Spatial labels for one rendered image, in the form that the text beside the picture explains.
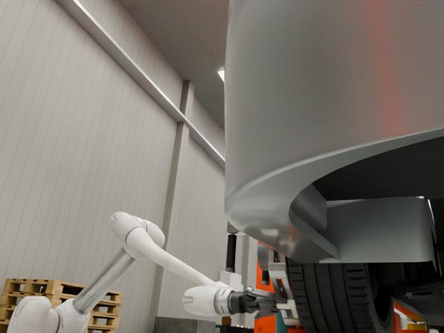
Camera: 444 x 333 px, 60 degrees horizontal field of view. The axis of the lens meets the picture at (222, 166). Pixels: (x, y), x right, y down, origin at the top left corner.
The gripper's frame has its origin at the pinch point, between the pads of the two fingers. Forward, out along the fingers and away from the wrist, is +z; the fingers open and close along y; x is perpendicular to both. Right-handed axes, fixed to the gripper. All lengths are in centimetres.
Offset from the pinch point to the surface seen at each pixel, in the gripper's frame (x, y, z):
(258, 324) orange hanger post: 41, -48, -39
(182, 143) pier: 659, -88, -478
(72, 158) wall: 325, -2, -461
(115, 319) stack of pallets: 201, -210, -361
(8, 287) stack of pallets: 126, -101, -418
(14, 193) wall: 205, -8, -451
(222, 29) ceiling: 699, 131, -310
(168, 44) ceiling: 692, 139, -447
